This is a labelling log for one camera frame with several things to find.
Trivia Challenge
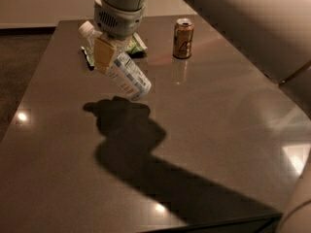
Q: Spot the clear plastic water bottle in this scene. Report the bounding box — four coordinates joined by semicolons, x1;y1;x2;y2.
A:
79;21;152;101

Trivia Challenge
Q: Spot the green chip bag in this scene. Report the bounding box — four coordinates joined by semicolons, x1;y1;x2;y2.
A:
81;33;148;71

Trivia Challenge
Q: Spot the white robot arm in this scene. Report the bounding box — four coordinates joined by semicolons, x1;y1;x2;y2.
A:
94;0;311;233

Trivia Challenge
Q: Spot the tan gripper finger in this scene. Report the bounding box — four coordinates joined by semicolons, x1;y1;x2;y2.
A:
94;62;108;75
93;38;117;68

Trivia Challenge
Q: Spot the brown soda can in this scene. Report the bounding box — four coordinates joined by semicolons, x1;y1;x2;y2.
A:
173;17;194;59

